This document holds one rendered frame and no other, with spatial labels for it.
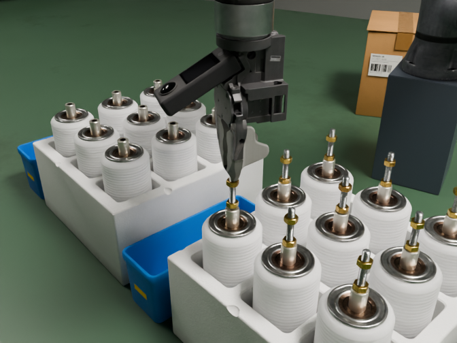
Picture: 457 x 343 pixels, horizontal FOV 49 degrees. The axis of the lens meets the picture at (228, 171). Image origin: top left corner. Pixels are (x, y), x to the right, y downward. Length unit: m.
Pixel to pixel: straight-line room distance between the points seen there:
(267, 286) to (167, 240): 0.36
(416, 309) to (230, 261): 0.27
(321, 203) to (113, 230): 0.40
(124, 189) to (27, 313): 0.30
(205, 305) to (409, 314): 0.30
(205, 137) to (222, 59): 0.47
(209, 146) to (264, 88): 0.47
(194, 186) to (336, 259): 0.39
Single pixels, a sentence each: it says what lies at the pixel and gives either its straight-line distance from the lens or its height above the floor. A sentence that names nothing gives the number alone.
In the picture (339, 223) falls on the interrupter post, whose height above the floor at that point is 0.27.
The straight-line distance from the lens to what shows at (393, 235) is 0.87.
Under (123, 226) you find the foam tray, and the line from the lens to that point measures 0.98.
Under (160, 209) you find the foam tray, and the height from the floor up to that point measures 0.14.
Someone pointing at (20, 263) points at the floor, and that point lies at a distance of 1.19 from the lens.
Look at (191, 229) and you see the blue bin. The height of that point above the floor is 0.09.
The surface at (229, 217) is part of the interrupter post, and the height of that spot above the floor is 0.27.
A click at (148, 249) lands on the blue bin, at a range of 1.00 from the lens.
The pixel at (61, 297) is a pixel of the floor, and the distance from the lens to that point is 1.08.
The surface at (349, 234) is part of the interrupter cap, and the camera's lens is 0.78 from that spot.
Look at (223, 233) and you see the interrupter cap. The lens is 0.76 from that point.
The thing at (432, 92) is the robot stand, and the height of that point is 0.27.
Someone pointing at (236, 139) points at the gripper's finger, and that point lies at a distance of 0.66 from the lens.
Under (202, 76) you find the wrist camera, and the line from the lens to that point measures 0.64.
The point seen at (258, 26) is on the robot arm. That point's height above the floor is 0.56.
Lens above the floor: 0.72
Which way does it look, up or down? 30 degrees down
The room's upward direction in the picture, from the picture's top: straight up
